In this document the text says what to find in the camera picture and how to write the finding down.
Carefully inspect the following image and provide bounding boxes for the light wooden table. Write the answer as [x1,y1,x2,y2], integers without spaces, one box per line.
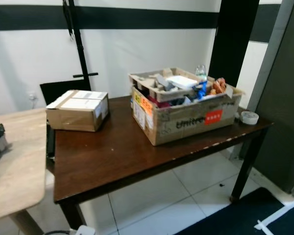
[0,114,46,235]

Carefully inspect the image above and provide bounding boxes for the black board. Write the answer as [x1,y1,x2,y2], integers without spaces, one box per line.
[40,79,91,105]

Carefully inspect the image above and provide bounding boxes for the small labelled cardboard box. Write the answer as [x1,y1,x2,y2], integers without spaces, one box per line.
[46,90,110,132]

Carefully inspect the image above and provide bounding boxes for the black metal stand pole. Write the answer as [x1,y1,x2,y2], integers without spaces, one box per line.
[62,0,98,92]

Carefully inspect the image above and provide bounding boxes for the dark brown wooden table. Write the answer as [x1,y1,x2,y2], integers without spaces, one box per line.
[51,95,274,231]

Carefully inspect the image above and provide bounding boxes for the white paper box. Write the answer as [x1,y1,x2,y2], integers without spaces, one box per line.
[167,75,197,90]

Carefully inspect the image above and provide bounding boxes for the large printed cardboard box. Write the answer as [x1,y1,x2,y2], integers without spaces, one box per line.
[131,83,245,146]

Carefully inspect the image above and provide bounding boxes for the blue packaging strip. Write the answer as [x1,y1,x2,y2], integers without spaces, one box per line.
[197,80,209,100]

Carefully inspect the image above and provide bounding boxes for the clear water bottle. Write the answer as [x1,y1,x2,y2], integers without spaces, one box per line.
[195,64,208,82]

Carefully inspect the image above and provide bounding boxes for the orange snack packet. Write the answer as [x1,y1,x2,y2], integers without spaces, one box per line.
[211,77,228,95]

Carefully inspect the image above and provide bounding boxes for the tall black panel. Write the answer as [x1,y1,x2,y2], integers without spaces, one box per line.
[208,0,260,88]

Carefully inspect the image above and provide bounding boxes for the black floor mat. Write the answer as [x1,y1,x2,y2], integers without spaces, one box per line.
[174,188,294,235]

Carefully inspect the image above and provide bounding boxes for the white tape roll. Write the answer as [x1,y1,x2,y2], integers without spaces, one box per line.
[240,111,260,125]

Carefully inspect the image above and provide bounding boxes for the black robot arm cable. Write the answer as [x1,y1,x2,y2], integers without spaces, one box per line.
[44,229,78,235]

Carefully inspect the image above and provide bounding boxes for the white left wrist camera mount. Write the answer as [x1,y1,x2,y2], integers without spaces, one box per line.
[75,225,97,235]

